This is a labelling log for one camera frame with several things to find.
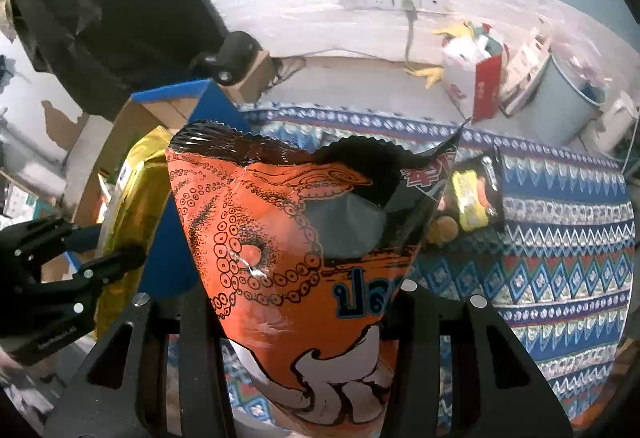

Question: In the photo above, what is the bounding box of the grey plug cable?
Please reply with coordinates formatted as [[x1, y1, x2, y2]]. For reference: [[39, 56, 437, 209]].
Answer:
[[399, 0, 419, 69]]

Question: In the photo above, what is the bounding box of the blue cardboard box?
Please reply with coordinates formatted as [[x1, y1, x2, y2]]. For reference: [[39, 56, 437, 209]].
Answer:
[[62, 78, 254, 299]]

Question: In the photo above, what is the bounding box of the small brown cardboard box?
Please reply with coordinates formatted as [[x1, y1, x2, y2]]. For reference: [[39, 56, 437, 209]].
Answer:
[[224, 52, 277, 104]]

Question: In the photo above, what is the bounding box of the black floor cable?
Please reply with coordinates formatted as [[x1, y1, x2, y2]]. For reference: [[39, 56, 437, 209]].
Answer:
[[269, 56, 307, 82]]

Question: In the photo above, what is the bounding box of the black yellow label noodle packet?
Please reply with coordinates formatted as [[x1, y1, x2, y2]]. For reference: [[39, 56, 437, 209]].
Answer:
[[442, 147, 505, 233]]

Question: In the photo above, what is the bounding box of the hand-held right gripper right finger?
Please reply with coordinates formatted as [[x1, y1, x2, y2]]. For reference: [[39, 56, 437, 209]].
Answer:
[[387, 280, 574, 438]]

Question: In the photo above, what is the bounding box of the long gold snack packet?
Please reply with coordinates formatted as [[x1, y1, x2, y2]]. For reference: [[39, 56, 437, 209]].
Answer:
[[94, 125, 174, 340]]

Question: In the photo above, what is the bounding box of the light blue bin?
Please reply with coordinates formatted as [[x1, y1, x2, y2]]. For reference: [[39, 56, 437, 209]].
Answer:
[[529, 52, 609, 147]]

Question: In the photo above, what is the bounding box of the white paper bag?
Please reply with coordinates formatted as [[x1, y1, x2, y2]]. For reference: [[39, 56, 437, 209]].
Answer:
[[499, 14, 554, 117]]

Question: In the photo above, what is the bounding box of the patterned blue blanket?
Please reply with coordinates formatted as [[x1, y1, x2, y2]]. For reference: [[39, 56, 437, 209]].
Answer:
[[220, 100, 637, 435]]

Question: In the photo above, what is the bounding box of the orange octopus snack packet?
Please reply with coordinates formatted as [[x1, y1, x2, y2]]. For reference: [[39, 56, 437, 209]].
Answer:
[[167, 119, 474, 438]]

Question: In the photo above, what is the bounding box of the white plastic bag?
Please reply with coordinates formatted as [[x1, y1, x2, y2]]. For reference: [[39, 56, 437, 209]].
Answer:
[[442, 34, 485, 64]]

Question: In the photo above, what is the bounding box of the red white carton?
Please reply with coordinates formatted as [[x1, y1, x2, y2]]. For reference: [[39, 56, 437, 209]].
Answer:
[[442, 42, 504, 124]]

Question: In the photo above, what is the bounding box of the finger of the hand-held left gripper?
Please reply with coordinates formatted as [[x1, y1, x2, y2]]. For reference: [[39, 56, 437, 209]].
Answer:
[[69, 245, 147, 315], [15, 217, 104, 270]]

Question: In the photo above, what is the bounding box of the white kettle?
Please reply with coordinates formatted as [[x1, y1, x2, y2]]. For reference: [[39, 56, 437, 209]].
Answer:
[[596, 92, 640, 155]]

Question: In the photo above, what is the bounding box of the black round device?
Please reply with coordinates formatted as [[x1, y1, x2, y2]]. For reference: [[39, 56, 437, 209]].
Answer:
[[189, 30, 262, 86]]

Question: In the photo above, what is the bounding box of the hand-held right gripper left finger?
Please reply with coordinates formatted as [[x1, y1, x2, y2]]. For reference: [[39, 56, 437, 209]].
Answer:
[[44, 290, 237, 438]]

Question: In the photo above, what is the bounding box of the yellow banana peel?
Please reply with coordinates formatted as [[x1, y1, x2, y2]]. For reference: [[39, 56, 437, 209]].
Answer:
[[432, 20, 477, 41], [404, 64, 447, 91]]

